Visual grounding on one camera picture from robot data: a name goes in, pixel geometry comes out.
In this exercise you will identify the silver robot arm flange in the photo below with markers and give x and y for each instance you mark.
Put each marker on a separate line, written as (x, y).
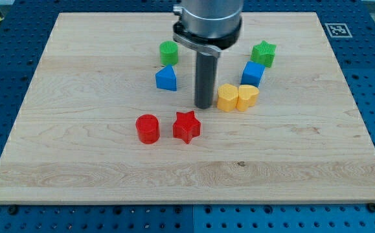
(208, 26)

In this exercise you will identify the red star block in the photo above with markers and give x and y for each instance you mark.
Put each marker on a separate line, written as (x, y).
(186, 126)

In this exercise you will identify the yellow hexagon block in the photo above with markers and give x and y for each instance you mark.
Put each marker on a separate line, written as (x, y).
(227, 97)

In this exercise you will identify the yellow heart block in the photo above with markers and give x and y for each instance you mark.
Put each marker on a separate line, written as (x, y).
(247, 97)

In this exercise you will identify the green star block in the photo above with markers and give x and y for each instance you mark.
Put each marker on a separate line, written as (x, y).
(263, 53)

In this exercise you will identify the red cylinder block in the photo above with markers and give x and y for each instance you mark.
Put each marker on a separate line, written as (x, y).
(147, 127)

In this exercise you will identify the blue triangle block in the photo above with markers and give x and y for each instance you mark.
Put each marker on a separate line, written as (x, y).
(166, 79)

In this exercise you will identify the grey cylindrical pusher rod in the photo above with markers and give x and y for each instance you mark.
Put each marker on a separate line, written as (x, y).
(205, 77)

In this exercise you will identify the green cylinder block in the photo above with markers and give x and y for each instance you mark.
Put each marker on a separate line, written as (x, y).
(168, 53)

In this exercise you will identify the light wooden board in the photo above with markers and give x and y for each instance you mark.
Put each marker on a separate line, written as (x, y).
(74, 141)

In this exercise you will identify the blue cube block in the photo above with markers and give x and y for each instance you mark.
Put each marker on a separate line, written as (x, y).
(252, 74)

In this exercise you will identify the white fiducial marker tag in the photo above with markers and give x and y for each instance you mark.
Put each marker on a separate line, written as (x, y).
(338, 30)

